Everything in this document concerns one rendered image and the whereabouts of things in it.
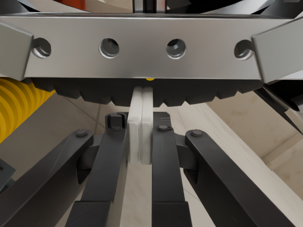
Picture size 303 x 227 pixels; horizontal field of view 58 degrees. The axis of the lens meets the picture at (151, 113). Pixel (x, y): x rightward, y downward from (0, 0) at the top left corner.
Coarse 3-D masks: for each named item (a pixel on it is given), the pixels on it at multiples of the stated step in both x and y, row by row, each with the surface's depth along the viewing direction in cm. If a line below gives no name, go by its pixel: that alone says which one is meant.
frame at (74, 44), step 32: (0, 0) 20; (288, 0) 21; (0, 32) 17; (32, 32) 18; (64, 32) 18; (96, 32) 18; (128, 32) 18; (160, 32) 18; (192, 32) 18; (224, 32) 18; (256, 32) 18; (288, 32) 17; (0, 64) 18; (32, 64) 18; (64, 64) 18; (96, 64) 18; (128, 64) 18; (160, 64) 18; (192, 64) 18; (224, 64) 18; (256, 64) 18; (288, 64) 18
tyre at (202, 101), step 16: (32, 80) 28; (48, 80) 27; (64, 80) 27; (80, 80) 27; (96, 80) 27; (112, 80) 27; (128, 80) 27; (144, 80) 27; (160, 80) 27; (176, 80) 27; (192, 80) 27; (208, 80) 27; (224, 80) 27; (240, 80) 27; (256, 80) 27; (96, 96) 28; (112, 96) 28; (128, 96) 28; (160, 96) 28; (176, 96) 28; (192, 96) 28; (208, 96) 28; (224, 96) 28
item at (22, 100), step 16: (0, 80) 28; (16, 80) 30; (0, 96) 25; (16, 96) 27; (32, 96) 31; (48, 96) 36; (0, 112) 24; (16, 112) 27; (32, 112) 32; (0, 128) 24
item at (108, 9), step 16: (32, 0) 25; (48, 0) 25; (64, 0) 28; (80, 0) 34; (96, 0) 44; (144, 0) 27; (160, 0) 26; (208, 0) 39; (224, 0) 30; (240, 0) 25; (256, 0) 25; (272, 0) 25
